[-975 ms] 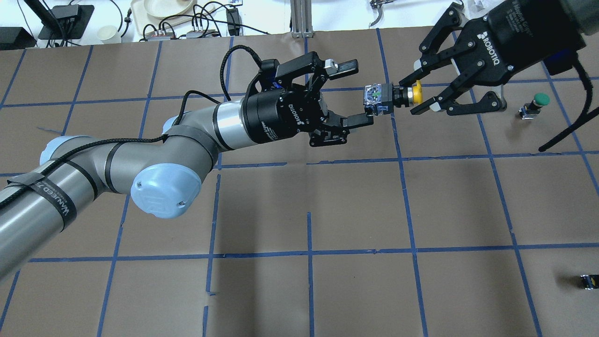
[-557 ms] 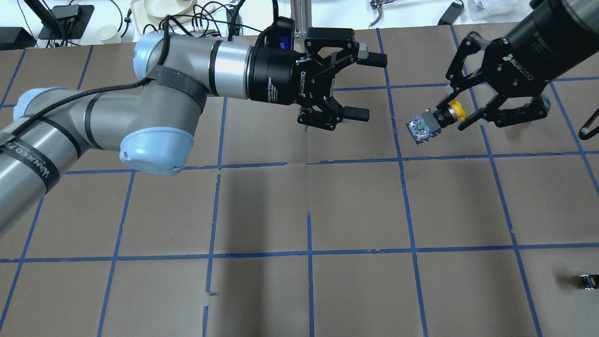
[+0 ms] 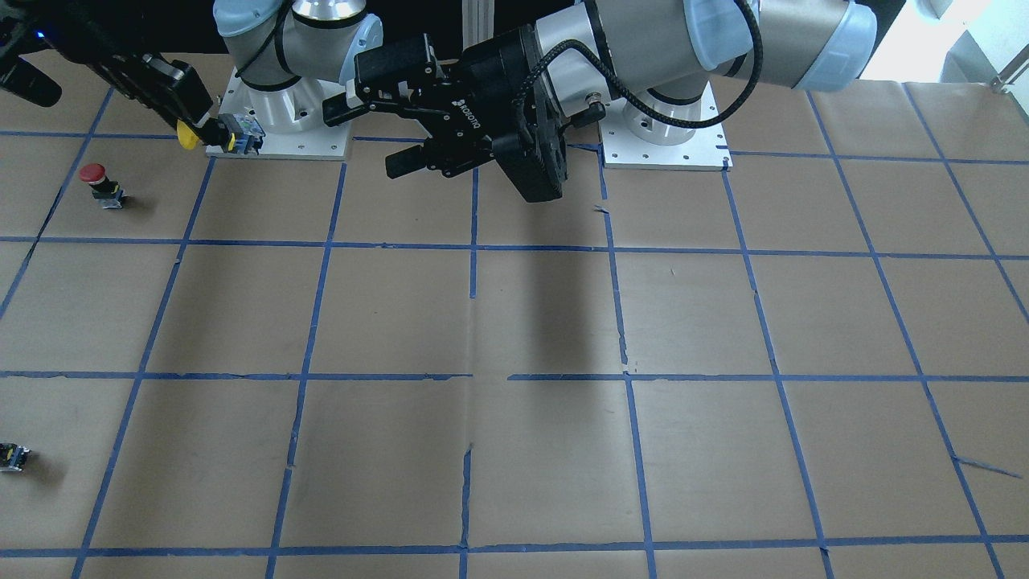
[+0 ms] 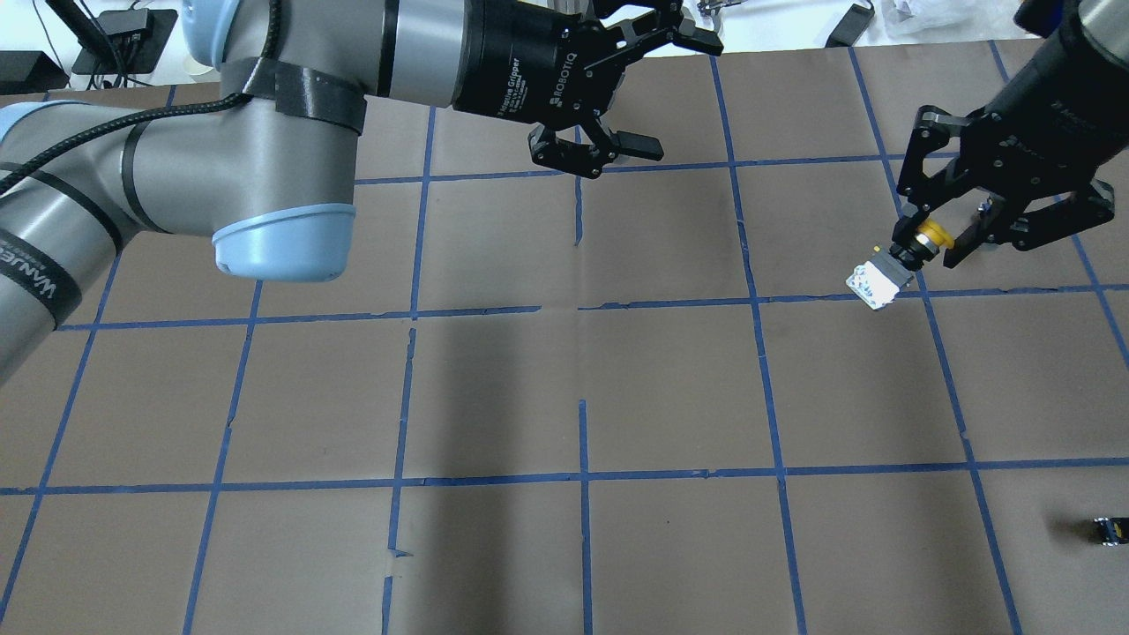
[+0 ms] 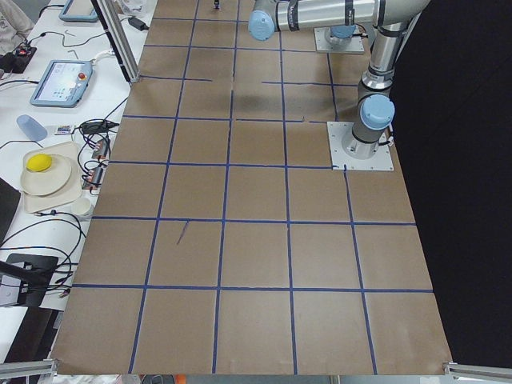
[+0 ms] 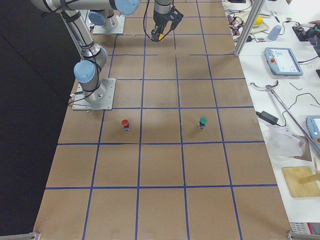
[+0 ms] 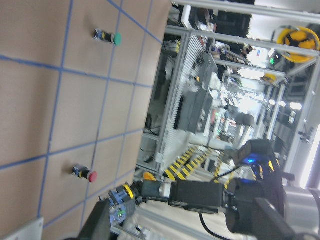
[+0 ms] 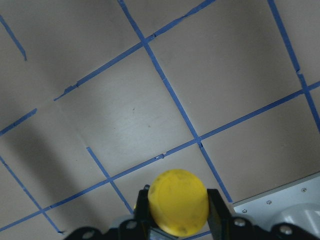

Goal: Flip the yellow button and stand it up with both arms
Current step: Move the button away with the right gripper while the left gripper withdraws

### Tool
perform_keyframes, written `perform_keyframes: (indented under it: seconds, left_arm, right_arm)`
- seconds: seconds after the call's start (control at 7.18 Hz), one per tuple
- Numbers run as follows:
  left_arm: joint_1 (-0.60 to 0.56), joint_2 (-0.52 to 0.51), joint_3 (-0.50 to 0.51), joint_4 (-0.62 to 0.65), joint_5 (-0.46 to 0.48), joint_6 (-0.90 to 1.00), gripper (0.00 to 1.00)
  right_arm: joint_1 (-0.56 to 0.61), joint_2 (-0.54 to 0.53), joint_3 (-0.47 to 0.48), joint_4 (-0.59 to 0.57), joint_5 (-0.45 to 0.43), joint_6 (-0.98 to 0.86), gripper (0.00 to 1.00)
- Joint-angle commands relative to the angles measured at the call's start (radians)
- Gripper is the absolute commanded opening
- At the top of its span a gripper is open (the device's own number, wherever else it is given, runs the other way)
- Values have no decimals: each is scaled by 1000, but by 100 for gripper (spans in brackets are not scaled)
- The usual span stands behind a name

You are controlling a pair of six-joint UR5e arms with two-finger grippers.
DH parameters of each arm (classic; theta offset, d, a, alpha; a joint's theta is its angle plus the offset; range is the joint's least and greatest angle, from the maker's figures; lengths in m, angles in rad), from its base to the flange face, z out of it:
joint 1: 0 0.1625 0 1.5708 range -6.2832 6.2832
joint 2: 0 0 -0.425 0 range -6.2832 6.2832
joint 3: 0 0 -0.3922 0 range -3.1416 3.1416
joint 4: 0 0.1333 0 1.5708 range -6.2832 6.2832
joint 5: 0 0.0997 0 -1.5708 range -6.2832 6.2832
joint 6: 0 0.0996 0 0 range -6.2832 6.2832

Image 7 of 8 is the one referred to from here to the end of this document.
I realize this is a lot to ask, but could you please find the brown paper table cover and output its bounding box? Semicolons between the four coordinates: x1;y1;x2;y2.
0;0;172;240

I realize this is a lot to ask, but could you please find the green push button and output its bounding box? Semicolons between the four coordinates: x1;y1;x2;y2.
93;28;122;46

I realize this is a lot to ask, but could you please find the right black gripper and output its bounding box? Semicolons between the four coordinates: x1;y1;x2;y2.
168;139;285;234

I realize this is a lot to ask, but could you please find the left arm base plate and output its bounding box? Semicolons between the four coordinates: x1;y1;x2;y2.
0;217;44;240

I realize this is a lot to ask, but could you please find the red push button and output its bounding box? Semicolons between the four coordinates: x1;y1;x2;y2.
72;164;98;183

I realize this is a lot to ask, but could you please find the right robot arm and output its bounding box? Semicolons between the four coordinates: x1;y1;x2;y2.
168;139;320;240

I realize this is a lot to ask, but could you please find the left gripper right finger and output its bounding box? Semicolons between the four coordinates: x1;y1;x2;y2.
253;198;295;240

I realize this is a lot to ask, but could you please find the yellow push button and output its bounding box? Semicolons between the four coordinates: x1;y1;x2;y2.
108;178;157;228

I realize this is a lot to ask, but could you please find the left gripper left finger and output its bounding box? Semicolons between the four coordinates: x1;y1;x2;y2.
78;200;111;240

